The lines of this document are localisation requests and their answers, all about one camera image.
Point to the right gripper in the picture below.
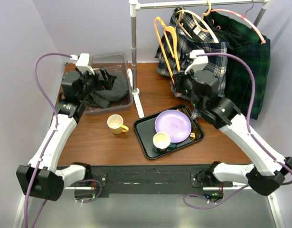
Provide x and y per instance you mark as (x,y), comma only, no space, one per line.
(178,78)

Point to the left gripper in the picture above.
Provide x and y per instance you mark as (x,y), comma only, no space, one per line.
(103,84)

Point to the grey dotted skirt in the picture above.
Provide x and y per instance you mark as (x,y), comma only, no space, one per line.
(103,98)

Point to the cream wooden hanger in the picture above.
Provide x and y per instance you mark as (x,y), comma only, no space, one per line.
(199,21)

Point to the orange plastic hanger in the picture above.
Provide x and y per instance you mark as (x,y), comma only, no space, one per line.
(167,52)

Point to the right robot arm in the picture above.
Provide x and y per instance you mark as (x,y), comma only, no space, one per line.
(268,168)

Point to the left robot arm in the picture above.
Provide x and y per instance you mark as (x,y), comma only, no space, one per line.
(40,178)

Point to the pink hanger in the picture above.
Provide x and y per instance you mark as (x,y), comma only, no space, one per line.
(255,29)

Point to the clear plastic bin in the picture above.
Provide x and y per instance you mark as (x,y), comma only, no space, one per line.
(114,63)

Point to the yellow mug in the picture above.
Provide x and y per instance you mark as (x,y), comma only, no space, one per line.
(115,124)

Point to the purple plate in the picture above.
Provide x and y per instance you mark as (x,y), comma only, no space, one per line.
(175,123)

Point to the gold spoon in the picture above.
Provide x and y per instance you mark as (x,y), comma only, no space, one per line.
(194,134)

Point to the black tray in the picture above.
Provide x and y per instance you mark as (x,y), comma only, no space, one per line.
(145,131)

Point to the dark green cup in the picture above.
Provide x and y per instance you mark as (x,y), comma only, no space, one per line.
(170,148)

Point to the cream paper cup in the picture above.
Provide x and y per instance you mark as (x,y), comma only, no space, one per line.
(161,142)

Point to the white metal clothes rack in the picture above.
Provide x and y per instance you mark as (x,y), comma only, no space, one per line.
(136,6)

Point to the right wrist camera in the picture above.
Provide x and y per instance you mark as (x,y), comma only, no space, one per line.
(198,62)

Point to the black mounting base plate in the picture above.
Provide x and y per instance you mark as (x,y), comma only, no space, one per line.
(151,179)

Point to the aluminium frame rail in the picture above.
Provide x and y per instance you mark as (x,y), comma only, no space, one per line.
(133,205)

